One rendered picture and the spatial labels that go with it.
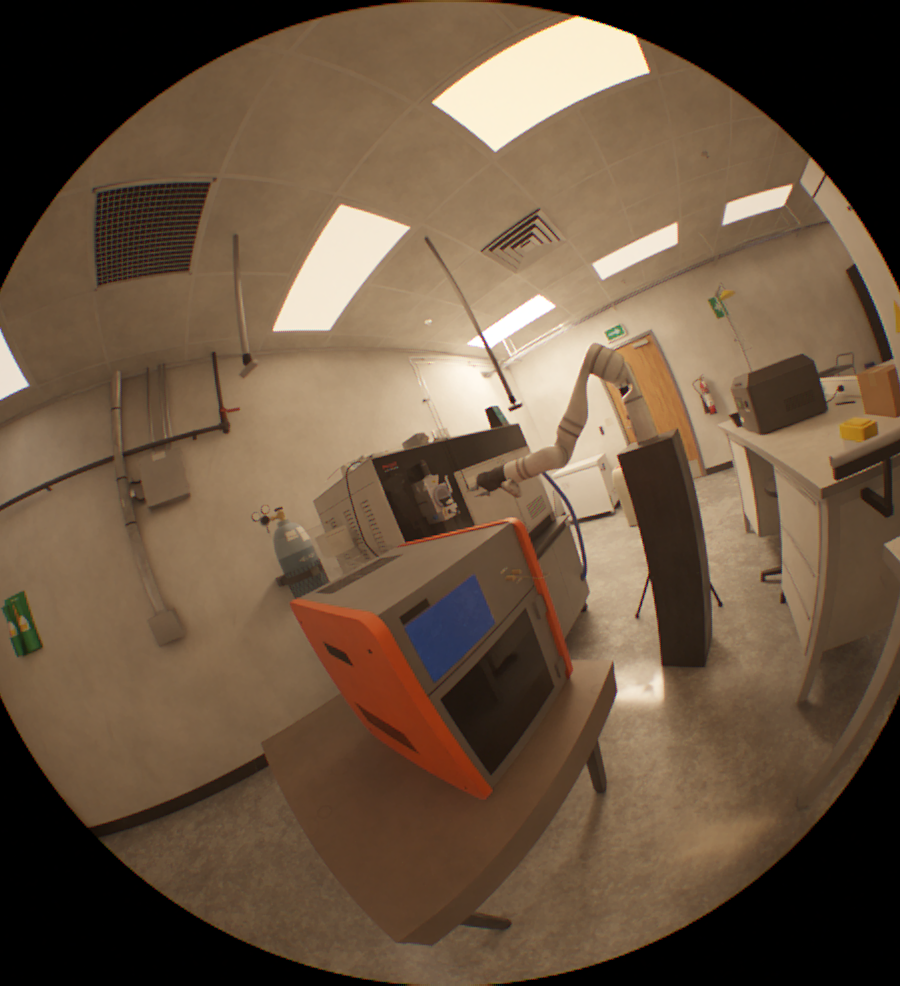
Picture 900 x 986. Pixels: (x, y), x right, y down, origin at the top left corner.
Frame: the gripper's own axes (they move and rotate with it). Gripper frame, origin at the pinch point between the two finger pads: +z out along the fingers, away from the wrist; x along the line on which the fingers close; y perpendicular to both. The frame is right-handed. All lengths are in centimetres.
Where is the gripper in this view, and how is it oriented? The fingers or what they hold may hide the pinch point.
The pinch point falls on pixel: (470, 494)
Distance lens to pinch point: 108.3
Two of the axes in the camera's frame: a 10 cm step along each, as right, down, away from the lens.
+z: -6.8, 2.5, 6.9
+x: -7.3, -3.6, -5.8
